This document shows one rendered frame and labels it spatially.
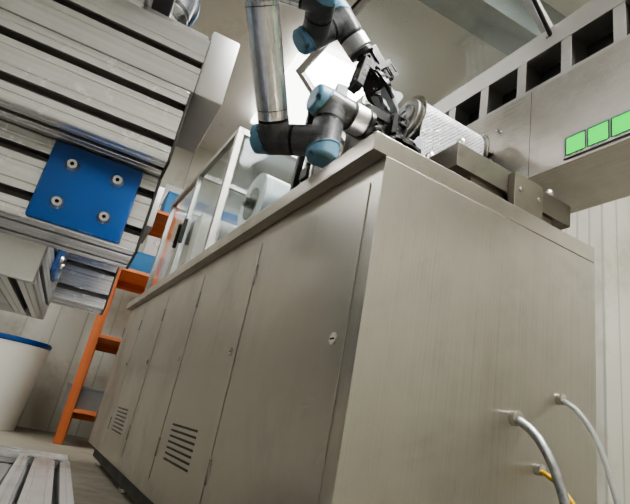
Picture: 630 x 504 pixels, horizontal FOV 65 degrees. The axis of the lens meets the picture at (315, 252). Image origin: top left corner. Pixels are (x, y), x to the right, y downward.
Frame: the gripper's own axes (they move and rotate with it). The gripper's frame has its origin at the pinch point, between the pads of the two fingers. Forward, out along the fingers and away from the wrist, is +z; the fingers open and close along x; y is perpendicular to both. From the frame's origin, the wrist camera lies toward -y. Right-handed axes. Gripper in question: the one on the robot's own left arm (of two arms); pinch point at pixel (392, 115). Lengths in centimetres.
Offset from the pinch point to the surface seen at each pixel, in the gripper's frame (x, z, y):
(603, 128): -40, 31, 18
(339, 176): -21, 7, -45
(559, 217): -28, 45, 2
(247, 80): 235, -97, 136
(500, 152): -7.2, 27.1, 24.9
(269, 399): -7, 36, -79
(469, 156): -28.1, 18.5, -16.4
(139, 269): 288, -14, -7
